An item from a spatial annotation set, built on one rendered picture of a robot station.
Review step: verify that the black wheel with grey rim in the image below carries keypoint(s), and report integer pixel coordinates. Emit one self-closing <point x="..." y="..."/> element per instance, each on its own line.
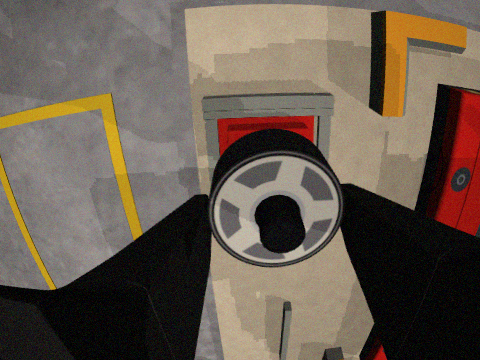
<point x="272" y="162"/>

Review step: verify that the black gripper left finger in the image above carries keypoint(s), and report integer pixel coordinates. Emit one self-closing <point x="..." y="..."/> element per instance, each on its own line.
<point x="144" y="303"/>

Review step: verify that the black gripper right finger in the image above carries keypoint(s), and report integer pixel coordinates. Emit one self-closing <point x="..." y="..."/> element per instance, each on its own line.
<point x="420" y="277"/>

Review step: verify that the yellow rectangular floor outline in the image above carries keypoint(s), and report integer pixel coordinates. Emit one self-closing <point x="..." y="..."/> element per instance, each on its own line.
<point x="117" y="156"/>

